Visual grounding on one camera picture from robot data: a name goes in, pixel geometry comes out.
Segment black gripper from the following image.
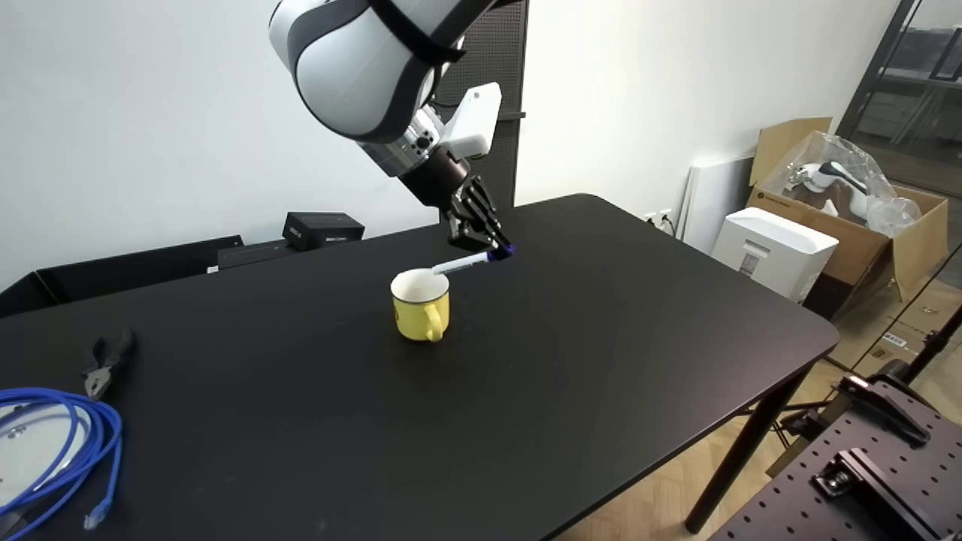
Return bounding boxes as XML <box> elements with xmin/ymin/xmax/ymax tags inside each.
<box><xmin>401</xmin><ymin>147</ymin><xmax>515</xmax><ymax>258</ymax></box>

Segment blue cap white marker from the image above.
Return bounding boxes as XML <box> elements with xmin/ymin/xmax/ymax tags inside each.
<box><xmin>426</xmin><ymin>246</ymin><xmax>519</xmax><ymax>276</ymax></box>

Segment yellow enamel mug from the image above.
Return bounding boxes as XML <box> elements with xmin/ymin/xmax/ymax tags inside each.
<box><xmin>388</xmin><ymin>268</ymin><xmax>453</xmax><ymax>346</ymax></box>

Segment small black box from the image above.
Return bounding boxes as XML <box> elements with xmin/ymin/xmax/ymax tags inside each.
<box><xmin>280</xmin><ymin>211</ymin><xmax>367</xmax><ymax>253</ymax></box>

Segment white leaning panel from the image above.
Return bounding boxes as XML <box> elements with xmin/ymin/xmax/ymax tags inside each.
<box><xmin>675</xmin><ymin>149</ymin><xmax>758</xmax><ymax>253</ymax></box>

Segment white plastic device box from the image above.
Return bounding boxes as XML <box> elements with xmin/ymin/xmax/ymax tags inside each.
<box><xmin>709</xmin><ymin>203</ymin><xmax>842</xmax><ymax>305</ymax></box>

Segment black table leg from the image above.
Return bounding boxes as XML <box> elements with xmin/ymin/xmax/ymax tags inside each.
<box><xmin>682</xmin><ymin>363</ymin><xmax>816</xmax><ymax>536</ymax></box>

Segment flat black tray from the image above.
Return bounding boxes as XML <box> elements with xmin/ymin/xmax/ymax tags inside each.
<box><xmin>0</xmin><ymin>234</ymin><xmax>247</xmax><ymax>320</ymax></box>

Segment clear plastic wrap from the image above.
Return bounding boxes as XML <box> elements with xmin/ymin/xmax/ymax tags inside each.
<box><xmin>778</xmin><ymin>128</ymin><xmax>926</xmax><ymax>237</ymax></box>

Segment open cardboard box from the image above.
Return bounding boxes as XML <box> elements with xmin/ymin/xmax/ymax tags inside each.
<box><xmin>747</xmin><ymin>114</ymin><xmax>954</xmax><ymax>301</ymax></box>

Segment black perforated breadboard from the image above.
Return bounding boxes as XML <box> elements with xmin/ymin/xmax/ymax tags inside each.
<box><xmin>707</xmin><ymin>374</ymin><xmax>962</xmax><ymax>541</ymax></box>

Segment black slanted stand bar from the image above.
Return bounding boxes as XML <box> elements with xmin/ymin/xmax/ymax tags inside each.
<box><xmin>904</xmin><ymin>303</ymin><xmax>962</xmax><ymax>386</ymax></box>

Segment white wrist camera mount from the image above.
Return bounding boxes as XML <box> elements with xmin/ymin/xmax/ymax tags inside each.
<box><xmin>431</xmin><ymin>80</ymin><xmax>504</xmax><ymax>159</ymax></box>

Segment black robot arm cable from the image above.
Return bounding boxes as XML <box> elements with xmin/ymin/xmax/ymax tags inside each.
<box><xmin>369</xmin><ymin>0</ymin><xmax>494</xmax><ymax>66</ymax></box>

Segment black handled pliers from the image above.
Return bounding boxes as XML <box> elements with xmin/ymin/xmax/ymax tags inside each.
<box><xmin>81</xmin><ymin>328</ymin><xmax>137</xmax><ymax>403</ymax></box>

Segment coiled blue network cable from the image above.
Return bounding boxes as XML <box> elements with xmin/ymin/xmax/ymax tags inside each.
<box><xmin>0</xmin><ymin>386</ymin><xmax>126</xmax><ymax>541</ymax></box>

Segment short black clamp bracket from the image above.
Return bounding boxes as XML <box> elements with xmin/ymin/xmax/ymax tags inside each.
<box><xmin>838</xmin><ymin>374</ymin><xmax>931</xmax><ymax>447</ymax></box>

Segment long black clamp bracket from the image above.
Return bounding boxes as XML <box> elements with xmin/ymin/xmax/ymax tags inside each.
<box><xmin>808</xmin><ymin>446</ymin><xmax>944</xmax><ymax>541</ymax></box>

